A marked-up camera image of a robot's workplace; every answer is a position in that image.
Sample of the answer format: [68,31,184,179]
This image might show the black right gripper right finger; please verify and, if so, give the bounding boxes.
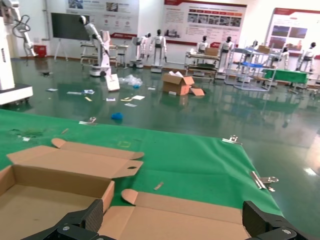
[242,200,320,240]

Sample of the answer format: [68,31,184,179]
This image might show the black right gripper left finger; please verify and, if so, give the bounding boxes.
[24,198,106,240]

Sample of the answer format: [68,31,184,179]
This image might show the open brown cardboard box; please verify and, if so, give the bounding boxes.
[0,137,145,240]
[98,188,252,240]

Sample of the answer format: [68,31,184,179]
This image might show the flat cardboard box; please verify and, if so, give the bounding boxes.
[256,45,272,55]

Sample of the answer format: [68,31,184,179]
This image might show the red box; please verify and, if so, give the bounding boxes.
[33,44,48,57]

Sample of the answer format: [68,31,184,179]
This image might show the small closed cardboard box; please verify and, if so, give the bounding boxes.
[204,47,220,57]

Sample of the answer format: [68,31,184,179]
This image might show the green table cloth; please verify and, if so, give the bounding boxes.
[0,108,286,240]

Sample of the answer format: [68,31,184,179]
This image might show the white red carton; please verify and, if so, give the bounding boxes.
[104,73,121,93]

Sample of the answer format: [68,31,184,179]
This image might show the green covered table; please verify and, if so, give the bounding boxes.
[263,68,309,88]

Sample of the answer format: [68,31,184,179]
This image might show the clear plastic bag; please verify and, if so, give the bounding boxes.
[117,74,144,88]

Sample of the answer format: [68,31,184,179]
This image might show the white humanoid robot leaning forward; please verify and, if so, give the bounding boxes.
[78,15,113,78]

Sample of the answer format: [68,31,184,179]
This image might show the metal rack table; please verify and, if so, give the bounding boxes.
[79,41,119,68]

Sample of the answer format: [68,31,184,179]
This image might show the large open cardboard carton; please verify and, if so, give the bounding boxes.
[161,72,196,97]

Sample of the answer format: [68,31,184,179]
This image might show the metal shelf cart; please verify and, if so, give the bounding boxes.
[184,50,221,78]

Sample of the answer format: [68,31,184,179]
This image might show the black round stool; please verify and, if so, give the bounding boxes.
[116,53,126,69]

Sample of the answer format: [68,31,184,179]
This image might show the white machine cabinet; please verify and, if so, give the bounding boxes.
[0,14,34,106]

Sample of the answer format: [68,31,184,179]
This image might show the black display screen on stand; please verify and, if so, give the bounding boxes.
[50,12,91,61]

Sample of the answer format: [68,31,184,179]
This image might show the aluminium frame shelf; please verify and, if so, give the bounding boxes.
[223,45,279,93]

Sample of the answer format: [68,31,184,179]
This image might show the white wall poster red logos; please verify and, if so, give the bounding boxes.
[66,0,140,38]

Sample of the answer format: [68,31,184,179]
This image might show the white wall poster dark photos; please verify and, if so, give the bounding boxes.
[266,7,320,51]

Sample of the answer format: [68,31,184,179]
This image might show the white wall poster photo row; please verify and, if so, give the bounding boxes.
[163,0,248,46]

